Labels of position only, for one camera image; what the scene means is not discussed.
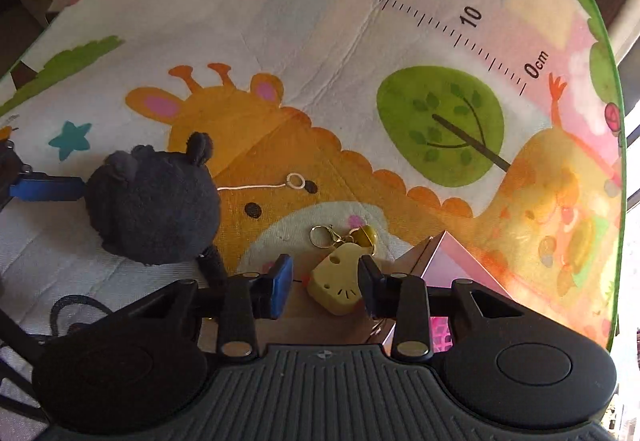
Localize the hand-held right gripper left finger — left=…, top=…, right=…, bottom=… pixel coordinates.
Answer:
left=125, top=254, right=295, bottom=362

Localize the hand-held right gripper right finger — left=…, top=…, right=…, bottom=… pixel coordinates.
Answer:
left=359, top=255, right=524, bottom=363

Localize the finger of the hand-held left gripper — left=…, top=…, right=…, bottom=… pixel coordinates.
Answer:
left=0, top=144, right=87, bottom=207

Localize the yellow chick keychain toy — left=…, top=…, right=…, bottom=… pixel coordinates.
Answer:
left=309, top=223, right=373, bottom=317

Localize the pink cardboard box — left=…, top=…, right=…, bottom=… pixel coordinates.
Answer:
left=257, top=230, right=521, bottom=357

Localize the black plush toy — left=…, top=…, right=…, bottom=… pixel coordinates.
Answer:
left=84, top=131, right=228, bottom=282

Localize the cartoon printed play mat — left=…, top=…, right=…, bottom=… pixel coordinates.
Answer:
left=0, top=0, right=626, bottom=357

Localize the white string loop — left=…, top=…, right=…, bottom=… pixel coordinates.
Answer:
left=220, top=174, right=306, bottom=194

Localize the black cable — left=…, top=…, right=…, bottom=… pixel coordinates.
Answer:
left=0, top=293, right=116, bottom=422

